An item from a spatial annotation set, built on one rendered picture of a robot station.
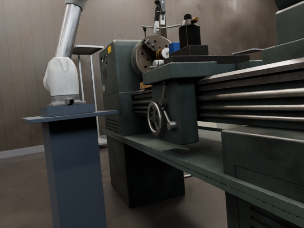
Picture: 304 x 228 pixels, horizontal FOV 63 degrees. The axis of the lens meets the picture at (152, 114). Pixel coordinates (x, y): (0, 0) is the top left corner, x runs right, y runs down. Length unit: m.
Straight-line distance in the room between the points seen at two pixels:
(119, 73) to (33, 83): 3.36
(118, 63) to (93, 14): 3.87
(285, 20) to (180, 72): 0.38
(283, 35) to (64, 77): 1.05
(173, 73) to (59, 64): 0.72
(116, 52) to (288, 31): 1.26
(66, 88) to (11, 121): 3.62
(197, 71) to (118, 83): 0.92
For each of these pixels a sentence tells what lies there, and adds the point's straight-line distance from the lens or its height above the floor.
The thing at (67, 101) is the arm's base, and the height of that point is 0.82.
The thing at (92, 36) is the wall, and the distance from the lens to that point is 5.48.
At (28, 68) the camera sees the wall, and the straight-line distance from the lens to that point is 5.07.
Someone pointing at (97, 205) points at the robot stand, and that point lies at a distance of 1.51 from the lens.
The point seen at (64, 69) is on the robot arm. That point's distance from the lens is 1.44.
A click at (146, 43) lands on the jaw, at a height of 1.17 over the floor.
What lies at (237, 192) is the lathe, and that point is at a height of 0.53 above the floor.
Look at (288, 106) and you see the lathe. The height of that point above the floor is 0.75.
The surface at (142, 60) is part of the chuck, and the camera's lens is 1.72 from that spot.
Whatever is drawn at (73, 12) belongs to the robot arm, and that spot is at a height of 1.39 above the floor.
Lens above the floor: 0.79
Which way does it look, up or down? 3 degrees down
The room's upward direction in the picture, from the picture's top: 5 degrees counter-clockwise
